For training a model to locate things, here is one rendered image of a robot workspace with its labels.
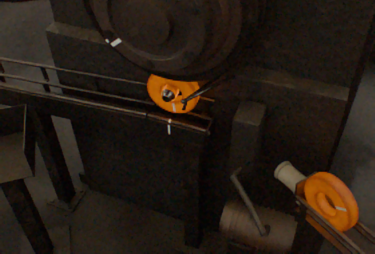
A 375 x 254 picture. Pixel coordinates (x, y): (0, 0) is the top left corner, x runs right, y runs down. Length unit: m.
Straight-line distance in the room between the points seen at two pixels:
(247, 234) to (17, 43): 2.21
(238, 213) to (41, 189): 1.10
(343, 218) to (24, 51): 2.35
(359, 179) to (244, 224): 0.99
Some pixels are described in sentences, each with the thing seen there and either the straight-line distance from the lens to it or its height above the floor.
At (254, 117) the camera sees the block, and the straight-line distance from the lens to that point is 1.22.
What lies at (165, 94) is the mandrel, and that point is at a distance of 1.24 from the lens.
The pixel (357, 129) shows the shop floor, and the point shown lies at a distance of 2.44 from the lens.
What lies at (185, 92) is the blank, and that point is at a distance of 1.25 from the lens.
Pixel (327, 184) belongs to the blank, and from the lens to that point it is 1.14.
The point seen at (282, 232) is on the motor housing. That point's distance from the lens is 1.33.
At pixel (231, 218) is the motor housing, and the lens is 1.34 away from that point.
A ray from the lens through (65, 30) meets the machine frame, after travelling 1.48.
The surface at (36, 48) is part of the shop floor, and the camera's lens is 3.02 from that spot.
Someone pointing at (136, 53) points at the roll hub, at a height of 1.02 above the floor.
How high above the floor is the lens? 1.65
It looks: 44 degrees down
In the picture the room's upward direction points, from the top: 1 degrees counter-clockwise
